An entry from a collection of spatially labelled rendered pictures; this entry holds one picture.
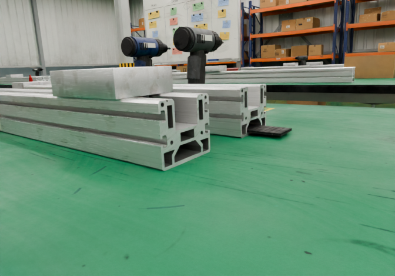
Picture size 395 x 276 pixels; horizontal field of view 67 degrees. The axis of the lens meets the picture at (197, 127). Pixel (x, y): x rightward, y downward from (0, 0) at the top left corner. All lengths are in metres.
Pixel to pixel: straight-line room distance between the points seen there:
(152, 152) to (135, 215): 0.12
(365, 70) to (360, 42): 8.56
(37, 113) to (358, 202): 0.51
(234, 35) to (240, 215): 3.37
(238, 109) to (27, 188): 0.32
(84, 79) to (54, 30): 13.38
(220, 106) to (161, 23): 3.78
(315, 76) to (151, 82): 1.59
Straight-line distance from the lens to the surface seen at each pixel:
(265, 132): 0.52
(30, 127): 0.64
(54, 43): 13.72
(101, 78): 0.41
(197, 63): 0.77
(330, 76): 1.93
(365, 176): 0.37
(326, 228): 0.25
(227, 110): 0.51
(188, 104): 0.41
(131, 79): 0.41
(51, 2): 13.99
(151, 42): 0.98
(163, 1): 4.28
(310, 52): 10.23
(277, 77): 2.02
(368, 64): 2.34
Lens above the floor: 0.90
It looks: 11 degrees down
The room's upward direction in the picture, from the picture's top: 2 degrees counter-clockwise
